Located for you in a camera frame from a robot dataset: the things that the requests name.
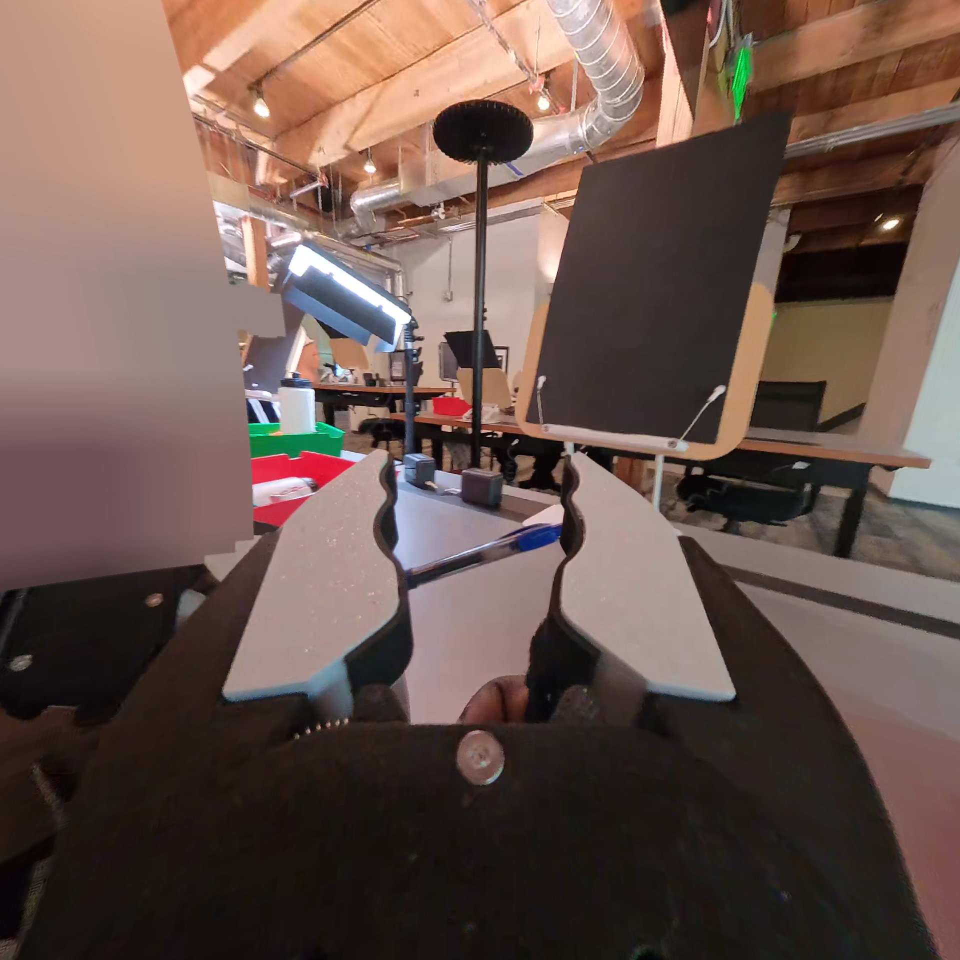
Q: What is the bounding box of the blue pen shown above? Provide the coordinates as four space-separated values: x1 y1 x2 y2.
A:
405 522 564 588

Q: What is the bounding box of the black office chair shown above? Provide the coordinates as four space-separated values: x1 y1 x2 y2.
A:
675 378 828 526

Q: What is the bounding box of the wooden pillar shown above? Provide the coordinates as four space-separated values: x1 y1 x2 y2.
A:
656 0 751 151

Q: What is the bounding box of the green exit sign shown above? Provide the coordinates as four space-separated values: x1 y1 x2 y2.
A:
721 31 756 126

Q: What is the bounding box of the beige pillar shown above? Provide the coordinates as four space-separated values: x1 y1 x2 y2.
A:
855 135 960 511

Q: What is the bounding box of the white bottle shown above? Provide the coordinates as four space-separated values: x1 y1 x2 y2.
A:
279 377 318 436

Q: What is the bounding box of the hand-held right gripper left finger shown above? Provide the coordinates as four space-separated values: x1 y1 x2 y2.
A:
222 450 415 720

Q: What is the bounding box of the white tube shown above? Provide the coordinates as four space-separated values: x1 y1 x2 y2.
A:
253 476 322 506

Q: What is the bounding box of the black board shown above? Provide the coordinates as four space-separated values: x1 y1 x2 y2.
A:
444 330 505 370
525 111 795 449

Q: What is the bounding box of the dark grey cube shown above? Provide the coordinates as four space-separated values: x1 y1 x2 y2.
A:
459 468 506 509

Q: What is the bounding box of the black light stand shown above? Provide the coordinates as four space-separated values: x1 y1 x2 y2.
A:
399 318 427 457

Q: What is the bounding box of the red plastic bin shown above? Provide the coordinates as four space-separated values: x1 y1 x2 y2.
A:
251 450 360 528

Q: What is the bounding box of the green plastic bin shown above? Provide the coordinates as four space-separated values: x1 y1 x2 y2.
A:
247 421 348 461

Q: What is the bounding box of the wooden office desk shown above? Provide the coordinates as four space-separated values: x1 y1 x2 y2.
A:
738 426 933 560
315 382 457 399
411 411 526 440

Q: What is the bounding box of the person's right hand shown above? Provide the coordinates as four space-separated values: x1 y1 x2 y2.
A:
459 675 531 726

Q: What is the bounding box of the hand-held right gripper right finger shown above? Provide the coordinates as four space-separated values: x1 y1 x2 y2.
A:
525 452 738 723

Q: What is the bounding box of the silver ventilation duct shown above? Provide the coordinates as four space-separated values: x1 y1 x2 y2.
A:
348 0 648 235

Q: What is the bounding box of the black pole with round disc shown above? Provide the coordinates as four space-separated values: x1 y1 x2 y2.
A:
432 99 536 470

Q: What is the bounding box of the LED light panel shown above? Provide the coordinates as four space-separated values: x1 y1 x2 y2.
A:
279 241 416 355

